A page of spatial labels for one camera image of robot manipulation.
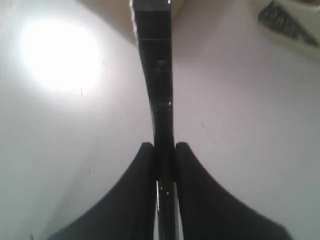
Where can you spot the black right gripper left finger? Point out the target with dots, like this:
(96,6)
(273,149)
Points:
(127,211)

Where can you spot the steel table knife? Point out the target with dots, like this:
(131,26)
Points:
(152,22)

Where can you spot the cream bin with triangle mark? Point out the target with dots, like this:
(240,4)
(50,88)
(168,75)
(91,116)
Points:
(241,27)

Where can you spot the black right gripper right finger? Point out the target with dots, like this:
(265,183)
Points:
(209,212)

